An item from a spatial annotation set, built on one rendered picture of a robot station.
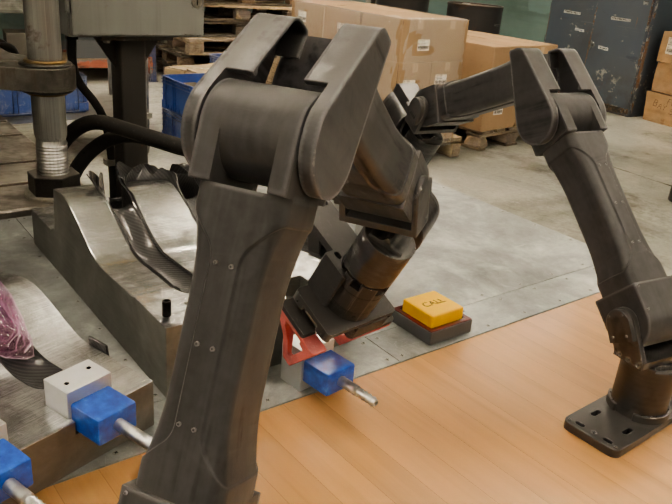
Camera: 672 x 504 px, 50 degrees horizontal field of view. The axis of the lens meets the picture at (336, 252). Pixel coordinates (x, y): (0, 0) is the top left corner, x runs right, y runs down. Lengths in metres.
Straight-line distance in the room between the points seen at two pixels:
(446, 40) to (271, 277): 4.44
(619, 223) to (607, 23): 6.96
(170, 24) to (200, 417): 1.29
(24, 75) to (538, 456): 1.07
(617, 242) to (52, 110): 1.02
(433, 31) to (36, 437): 4.25
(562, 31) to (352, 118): 7.73
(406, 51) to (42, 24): 3.40
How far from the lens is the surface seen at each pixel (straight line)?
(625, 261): 0.87
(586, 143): 0.91
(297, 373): 0.84
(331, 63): 0.45
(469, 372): 0.93
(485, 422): 0.85
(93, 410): 0.71
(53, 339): 0.84
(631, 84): 7.64
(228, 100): 0.44
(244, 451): 0.47
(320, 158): 0.41
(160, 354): 0.82
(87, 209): 1.03
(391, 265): 0.70
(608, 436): 0.86
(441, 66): 4.84
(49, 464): 0.73
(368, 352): 0.93
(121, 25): 1.61
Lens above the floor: 1.27
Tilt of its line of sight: 23 degrees down
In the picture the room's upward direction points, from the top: 5 degrees clockwise
